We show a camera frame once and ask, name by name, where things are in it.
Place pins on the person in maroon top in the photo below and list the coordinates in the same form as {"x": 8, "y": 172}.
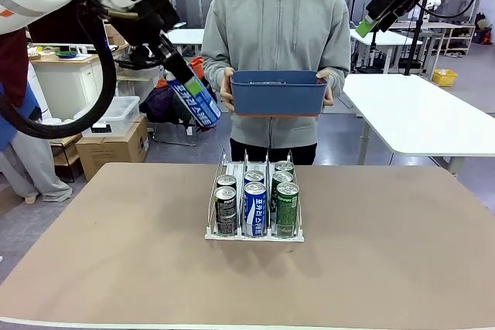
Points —
{"x": 35, "y": 167}

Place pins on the black bag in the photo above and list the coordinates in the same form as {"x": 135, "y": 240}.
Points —
{"x": 131, "y": 60}

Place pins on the person's left forearm grey sleeve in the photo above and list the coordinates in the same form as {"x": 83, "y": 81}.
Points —
{"x": 340, "y": 67}

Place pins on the black tripod stand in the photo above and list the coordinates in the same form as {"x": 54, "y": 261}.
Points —
{"x": 415, "y": 44}

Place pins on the white desk wooden top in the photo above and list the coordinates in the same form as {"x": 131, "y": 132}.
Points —
{"x": 69, "y": 79}

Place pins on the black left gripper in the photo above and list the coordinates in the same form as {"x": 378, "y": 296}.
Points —
{"x": 147, "y": 22}

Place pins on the blue Pocari Sweat can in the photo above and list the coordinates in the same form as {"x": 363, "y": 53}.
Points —
{"x": 255, "y": 176}
{"x": 197, "y": 107}
{"x": 255, "y": 212}

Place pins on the low wooden shelf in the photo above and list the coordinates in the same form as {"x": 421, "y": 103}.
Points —
{"x": 448, "y": 36}

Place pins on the person in grey hoodie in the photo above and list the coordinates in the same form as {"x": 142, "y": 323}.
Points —
{"x": 276, "y": 28}

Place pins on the large white table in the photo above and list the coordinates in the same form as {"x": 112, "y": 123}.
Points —
{"x": 417, "y": 113}

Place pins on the person's left hand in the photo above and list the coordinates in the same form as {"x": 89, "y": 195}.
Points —
{"x": 330, "y": 86}

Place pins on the person's right hand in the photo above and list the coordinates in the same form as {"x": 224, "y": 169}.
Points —
{"x": 227, "y": 90}

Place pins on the small black frame shelf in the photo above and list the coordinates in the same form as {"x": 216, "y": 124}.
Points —
{"x": 67, "y": 156}

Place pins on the yellow plastic crate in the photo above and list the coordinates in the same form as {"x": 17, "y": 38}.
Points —
{"x": 444, "y": 78}

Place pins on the person's right forearm grey sleeve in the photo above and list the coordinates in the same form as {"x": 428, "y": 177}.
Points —
{"x": 212, "y": 67}

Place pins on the green round item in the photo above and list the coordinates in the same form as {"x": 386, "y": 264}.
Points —
{"x": 66, "y": 54}

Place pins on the large brown cardboard box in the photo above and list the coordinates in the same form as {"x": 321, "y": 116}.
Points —
{"x": 112, "y": 148}

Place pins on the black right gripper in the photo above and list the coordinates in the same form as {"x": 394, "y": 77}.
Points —
{"x": 394, "y": 1}

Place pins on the black computer monitor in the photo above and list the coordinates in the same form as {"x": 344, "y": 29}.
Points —
{"x": 58, "y": 32}

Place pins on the white background table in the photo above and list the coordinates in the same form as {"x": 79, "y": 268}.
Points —
{"x": 189, "y": 36}

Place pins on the orange jacket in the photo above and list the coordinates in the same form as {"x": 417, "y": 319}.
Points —
{"x": 198, "y": 67}

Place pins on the clear plastic storage box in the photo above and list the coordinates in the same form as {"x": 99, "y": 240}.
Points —
{"x": 120, "y": 109}

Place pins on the green Chilsung cider can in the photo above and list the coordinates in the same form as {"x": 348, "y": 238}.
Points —
{"x": 281, "y": 177}
{"x": 288, "y": 212}
{"x": 284, "y": 166}

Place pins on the dark clothes pile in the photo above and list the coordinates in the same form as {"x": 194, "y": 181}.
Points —
{"x": 158, "y": 104}

